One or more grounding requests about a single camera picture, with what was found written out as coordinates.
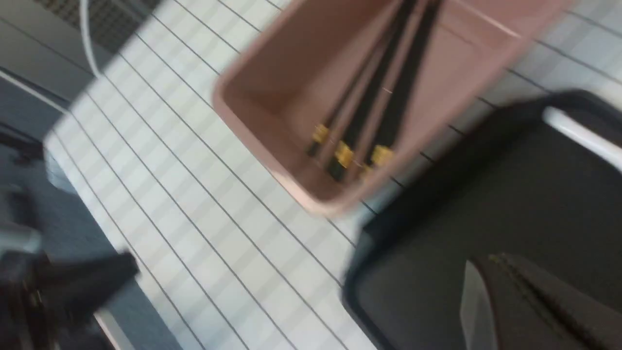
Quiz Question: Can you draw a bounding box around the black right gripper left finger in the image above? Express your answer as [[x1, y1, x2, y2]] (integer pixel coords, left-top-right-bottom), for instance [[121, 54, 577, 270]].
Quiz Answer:
[[0, 251, 138, 350]]

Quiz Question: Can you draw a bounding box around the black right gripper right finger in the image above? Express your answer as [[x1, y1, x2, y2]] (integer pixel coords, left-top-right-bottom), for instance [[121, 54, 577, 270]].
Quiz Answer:
[[460, 253, 622, 350]]

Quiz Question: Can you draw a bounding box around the black plastic serving tray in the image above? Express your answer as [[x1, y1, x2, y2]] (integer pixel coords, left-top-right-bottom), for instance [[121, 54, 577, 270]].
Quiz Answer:
[[342, 89, 621, 350]]

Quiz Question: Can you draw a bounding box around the white ceramic spoon left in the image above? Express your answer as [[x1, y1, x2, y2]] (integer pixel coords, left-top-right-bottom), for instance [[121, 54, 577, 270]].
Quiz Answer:
[[543, 108, 622, 172]]

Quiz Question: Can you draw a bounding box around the white grid tablecloth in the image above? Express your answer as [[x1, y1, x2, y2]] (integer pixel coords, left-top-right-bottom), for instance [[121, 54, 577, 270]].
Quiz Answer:
[[45, 0, 622, 350]]

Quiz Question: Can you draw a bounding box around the black chopstick in bin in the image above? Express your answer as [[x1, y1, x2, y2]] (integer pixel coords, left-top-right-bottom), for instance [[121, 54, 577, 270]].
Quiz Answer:
[[306, 0, 416, 158], [327, 0, 417, 182], [369, 0, 444, 168], [360, 0, 440, 175]]

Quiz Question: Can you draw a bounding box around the black chopstick in bin leftmost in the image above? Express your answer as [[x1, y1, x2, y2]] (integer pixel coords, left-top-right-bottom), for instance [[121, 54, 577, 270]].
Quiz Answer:
[[306, 0, 416, 158]]

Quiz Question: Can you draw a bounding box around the pink plastic rectangular bin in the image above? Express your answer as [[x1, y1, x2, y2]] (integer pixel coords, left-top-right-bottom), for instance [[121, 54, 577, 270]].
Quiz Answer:
[[213, 0, 570, 216]]

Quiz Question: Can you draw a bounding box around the black chopstick in bin rightmost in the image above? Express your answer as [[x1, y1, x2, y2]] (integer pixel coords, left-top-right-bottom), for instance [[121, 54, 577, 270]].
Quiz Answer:
[[369, 0, 444, 168]]

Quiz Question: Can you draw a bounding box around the white cable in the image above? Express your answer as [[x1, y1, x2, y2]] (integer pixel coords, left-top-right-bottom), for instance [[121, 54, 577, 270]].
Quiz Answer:
[[79, 0, 104, 78]]

